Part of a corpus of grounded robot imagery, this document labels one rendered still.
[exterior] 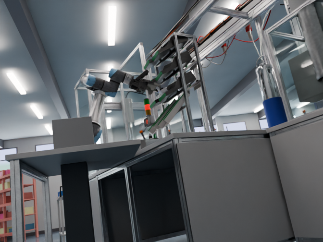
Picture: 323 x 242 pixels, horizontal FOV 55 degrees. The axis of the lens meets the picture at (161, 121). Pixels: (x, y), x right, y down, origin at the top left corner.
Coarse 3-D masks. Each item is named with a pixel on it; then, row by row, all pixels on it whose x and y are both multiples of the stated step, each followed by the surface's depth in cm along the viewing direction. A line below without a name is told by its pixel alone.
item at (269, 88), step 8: (256, 64) 255; (264, 64) 243; (256, 72) 247; (264, 72) 241; (272, 72) 241; (264, 80) 240; (272, 80) 239; (264, 88) 240; (272, 88) 237; (264, 96) 240; (272, 96) 236; (280, 96) 238
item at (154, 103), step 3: (171, 84) 230; (168, 87) 228; (171, 96) 234; (156, 99) 222; (165, 99) 232; (153, 102) 224; (156, 102) 222; (159, 102) 227; (162, 102) 238; (150, 105) 230; (153, 105) 226; (156, 105) 232; (150, 108) 233
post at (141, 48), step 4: (140, 48) 293; (140, 52) 294; (140, 56) 293; (144, 56) 292; (144, 60) 291; (144, 64) 289; (148, 92) 282; (148, 96) 281; (152, 108) 279; (152, 112) 278; (152, 124) 274
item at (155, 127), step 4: (172, 104) 225; (168, 108) 223; (164, 112) 221; (160, 116) 233; (156, 120) 231; (160, 120) 218; (156, 124) 216; (152, 128) 228; (156, 128) 216; (152, 132) 227
